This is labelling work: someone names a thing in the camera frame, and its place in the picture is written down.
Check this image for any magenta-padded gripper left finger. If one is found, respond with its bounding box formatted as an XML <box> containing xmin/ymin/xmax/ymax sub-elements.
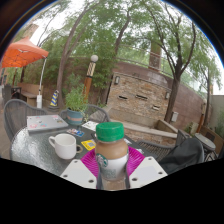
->
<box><xmin>59</xmin><ymin>147</ymin><xmax>103</xmax><ymax>190</ymax></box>

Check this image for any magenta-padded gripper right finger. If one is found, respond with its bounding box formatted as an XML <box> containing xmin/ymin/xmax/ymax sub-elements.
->
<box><xmin>124</xmin><ymin>146</ymin><xmax>168</xmax><ymax>190</ymax></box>

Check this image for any green-capped coffee drink bottle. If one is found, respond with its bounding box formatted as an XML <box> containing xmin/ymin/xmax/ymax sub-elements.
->
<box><xmin>94</xmin><ymin>121</ymin><xmax>130</xmax><ymax>192</ymax></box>

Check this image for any grey mesh patio chair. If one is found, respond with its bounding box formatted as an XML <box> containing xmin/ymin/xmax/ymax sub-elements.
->
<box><xmin>59</xmin><ymin>104</ymin><xmax>111</xmax><ymax>124</ymax></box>
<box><xmin>136</xmin><ymin>129</ymin><xmax>206</xmax><ymax>174</ymax></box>
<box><xmin>3</xmin><ymin>98</ymin><xmax>49</xmax><ymax>141</ymax></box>

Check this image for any white ceramic mug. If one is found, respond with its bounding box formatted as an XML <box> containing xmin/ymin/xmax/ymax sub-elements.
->
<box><xmin>48</xmin><ymin>133</ymin><xmax>78</xmax><ymax>160</ymax></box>

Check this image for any yellow square card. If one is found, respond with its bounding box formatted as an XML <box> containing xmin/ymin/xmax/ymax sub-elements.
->
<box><xmin>80</xmin><ymin>139</ymin><xmax>98</xmax><ymax>152</ymax></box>

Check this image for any colourful sticker card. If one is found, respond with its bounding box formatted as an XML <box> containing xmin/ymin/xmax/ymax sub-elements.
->
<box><xmin>66</xmin><ymin>128</ymin><xmax>85</xmax><ymax>138</ymax></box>

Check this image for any black jacket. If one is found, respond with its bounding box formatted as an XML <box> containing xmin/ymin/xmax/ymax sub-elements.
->
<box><xmin>158</xmin><ymin>137</ymin><xmax>205</xmax><ymax>174</ymax></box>

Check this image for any white sticker sheet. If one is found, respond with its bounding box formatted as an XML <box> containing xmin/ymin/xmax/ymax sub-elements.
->
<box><xmin>81</xmin><ymin>120</ymin><xmax>100</xmax><ymax>132</ymax></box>

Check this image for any silver laptop with stickers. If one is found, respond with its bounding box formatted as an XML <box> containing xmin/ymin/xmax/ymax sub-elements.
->
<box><xmin>26</xmin><ymin>114</ymin><xmax>69</xmax><ymax>135</ymax></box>

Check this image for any round dark patio table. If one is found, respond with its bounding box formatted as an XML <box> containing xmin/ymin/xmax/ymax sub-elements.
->
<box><xmin>194</xmin><ymin>132</ymin><xmax>217</xmax><ymax>153</ymax></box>

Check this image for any potted plant in blue pot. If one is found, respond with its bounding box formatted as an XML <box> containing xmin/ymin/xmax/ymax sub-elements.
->
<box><xmin>64</xmin><ymin>84</ymin><xmax>88</xmax><ymax>126</ymax></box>

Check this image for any blue yellow striped cone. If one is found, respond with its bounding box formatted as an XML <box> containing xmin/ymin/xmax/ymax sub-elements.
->
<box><xmin>49</xmin><ymin>89</ymin><xmax>60</xmax><ymax>108</ymax></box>

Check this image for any green leafy tree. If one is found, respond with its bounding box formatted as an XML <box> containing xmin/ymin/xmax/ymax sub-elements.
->
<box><xmin>96</xmin><ymin>6</ymin><xmax>144</xmax><ymax>104</ymax></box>
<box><xmin>43</xmin><ymin>3</ymin><xmax>101</xmax><ymax>108</ymax></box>
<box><xmin>139</xmin><ymin>3</ymin><xmax>208</xmax><ymax>124</ymax></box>

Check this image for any wooden bench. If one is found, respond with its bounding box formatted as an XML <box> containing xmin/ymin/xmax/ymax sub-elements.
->
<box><xmin>18</xmin><ymin>82</ymin><xmax>44</xmax><ymax>108</ymax></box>

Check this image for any orange patio umbrella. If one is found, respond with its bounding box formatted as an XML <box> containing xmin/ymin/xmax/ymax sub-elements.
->
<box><xmin>1</xmin><ymin>35</ymin><xmax>50</xmax><ymax>108</ymax></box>

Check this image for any grey electrical wall box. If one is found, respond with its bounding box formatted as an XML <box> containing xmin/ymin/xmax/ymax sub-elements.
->
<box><xmin>170</xmin><ymin>111</ymin><xmax>180</xmax><ymax>123</ymax></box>

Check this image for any slim wooden lamp post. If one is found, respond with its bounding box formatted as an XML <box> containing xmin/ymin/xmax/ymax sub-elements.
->
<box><xmin>199</xmin><ymin>99</ymin><xmax>208</xmax><ymax>133</ymax></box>

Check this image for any globe-topped lamp post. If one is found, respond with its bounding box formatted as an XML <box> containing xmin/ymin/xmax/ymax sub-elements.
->
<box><xmin>83</xmin><ymin>54</ymin><xmax>100</xmax><ymax>101</ymax></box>

